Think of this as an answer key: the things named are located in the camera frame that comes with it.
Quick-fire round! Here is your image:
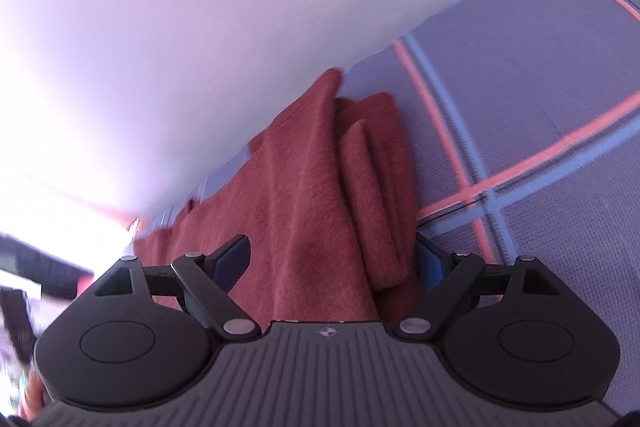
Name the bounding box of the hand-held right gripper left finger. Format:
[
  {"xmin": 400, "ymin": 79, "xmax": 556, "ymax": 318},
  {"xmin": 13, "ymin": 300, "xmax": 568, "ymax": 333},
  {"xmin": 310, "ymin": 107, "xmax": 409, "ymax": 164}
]
[{"xmin": 92, "ymin": 234, "xmax": 262, "ymax": 341}]

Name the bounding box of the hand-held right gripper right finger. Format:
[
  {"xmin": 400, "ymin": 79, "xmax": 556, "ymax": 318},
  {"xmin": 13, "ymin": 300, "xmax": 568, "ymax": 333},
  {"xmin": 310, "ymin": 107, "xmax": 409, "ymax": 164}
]
[{"xmin": 394, "ymin": 232, "xmax": 560, "ymax": 341}]

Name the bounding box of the red-brown knit sweater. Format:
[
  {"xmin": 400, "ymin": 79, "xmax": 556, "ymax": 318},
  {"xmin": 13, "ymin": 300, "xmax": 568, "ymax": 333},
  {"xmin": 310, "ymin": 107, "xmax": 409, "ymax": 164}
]
[{"xmin": 131, "ymin": 67, "xmax": 427, "ymax": 324}]

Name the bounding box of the dark object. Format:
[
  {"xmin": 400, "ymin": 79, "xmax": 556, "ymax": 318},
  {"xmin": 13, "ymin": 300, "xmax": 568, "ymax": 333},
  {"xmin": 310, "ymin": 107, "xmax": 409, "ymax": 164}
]
[{"xmin": 0, "ymin": 232, "xmax": 96, "ymax": 298}]

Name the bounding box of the blue plaid bed sheet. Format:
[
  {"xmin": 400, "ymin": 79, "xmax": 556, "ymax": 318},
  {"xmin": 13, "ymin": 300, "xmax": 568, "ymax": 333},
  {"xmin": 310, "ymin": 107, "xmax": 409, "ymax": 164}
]
[{"xmin": 160, "ymin": 0, "xmax": 640, "ymax": 408}]

